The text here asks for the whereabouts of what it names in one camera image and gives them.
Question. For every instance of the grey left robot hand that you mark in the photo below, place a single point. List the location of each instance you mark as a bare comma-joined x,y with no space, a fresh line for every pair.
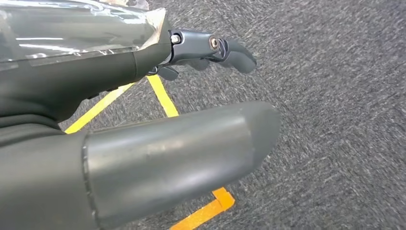
95,73

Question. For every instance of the yellow floor tape square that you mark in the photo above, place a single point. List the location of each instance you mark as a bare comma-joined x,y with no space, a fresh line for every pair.
161,95

